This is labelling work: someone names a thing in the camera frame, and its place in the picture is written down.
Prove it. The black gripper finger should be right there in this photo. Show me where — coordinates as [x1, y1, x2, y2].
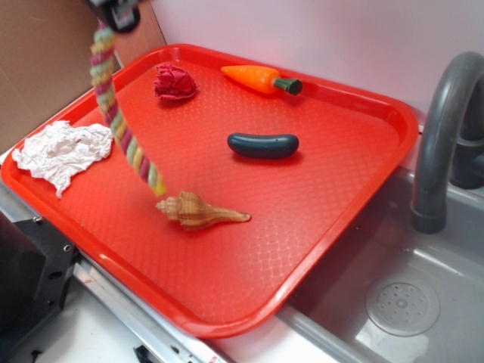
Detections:
[85, 0, 141, 33]

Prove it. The multicolored twisted rope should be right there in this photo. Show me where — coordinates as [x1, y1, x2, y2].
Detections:
[89, 23, 168, 197]

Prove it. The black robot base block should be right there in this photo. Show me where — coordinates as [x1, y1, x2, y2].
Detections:
[1, 214, 77, 357]

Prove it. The red crumpled cloth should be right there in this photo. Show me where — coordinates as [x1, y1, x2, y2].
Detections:
[154, 64, 198, 101]

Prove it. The brown cardboard panel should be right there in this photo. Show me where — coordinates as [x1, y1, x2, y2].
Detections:
[0, 0, 167, 166]

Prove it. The white crumpled cloth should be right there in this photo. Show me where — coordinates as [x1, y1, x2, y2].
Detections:
[11, 120, 113, 198]

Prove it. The orange plastic toy carrot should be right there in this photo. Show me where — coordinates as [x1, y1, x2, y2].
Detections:
[220, 65, 303, 95]

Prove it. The dark green toy cucumber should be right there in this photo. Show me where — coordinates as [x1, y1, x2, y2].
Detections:
[227, 133, 299, 160]

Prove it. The tan spiral seashell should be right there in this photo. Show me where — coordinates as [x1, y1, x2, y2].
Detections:
[156, 191, 251, 231]

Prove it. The red plastic tray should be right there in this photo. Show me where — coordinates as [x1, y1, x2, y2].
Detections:
[2, 45, 418, 338]

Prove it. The grey plastic faucet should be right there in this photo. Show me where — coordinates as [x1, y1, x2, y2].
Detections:
[411, 51, 483, 234]

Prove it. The grey plastic sink basin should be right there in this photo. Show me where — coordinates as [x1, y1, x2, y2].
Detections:
[279, 169, 483, 362]

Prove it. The grey sink drain cover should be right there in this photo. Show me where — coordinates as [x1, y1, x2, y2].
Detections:
[365, 274, 440, 337]

